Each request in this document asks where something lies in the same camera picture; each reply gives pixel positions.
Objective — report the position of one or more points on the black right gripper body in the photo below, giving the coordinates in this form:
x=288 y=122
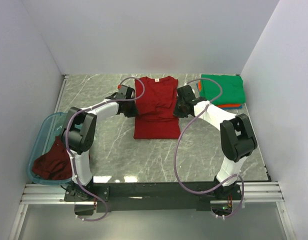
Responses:
x=179 y=110

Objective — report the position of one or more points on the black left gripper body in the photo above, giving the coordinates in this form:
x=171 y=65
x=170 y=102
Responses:
x=131 y=109

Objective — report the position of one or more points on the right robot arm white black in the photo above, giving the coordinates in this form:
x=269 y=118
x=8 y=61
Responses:
x=237 y=137

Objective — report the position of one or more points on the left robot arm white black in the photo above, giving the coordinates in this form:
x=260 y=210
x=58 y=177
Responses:
x=78 y=134

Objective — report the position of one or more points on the folded blue t shirt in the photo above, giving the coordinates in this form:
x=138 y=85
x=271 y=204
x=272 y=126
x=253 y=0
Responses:
x=234 y=107

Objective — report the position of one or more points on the folded orange t shirt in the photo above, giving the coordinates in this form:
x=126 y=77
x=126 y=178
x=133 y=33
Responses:
x=226 y=106

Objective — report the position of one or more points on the folded green t shirt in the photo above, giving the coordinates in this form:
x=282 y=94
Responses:
x=232 y=89

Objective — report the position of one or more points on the clear blue plastic bin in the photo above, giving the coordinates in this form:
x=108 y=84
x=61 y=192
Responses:
x=50 y=128

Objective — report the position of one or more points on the dark red t shirt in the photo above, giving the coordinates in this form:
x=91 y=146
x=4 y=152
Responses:
x=56 y=164

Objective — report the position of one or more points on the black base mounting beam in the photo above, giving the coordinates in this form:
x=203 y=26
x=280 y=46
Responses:
x=137 y=196

